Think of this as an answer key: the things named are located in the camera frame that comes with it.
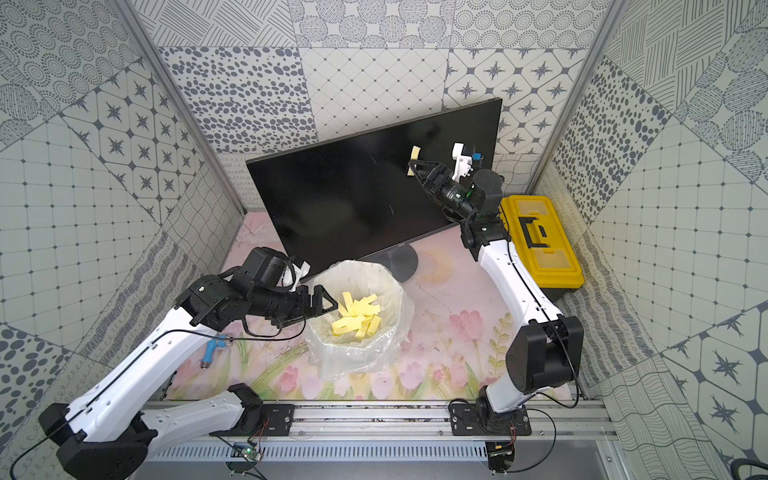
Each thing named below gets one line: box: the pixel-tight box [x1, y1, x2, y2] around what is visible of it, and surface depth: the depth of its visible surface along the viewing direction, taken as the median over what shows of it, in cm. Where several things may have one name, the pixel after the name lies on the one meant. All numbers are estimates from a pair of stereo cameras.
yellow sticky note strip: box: [407, 145, 421, 176], surface depth 71 cm
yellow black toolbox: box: [499, 195, 585, 303], surface depth 92 cm
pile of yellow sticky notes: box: [332, 292, 381, 339], surface depth 75 cm
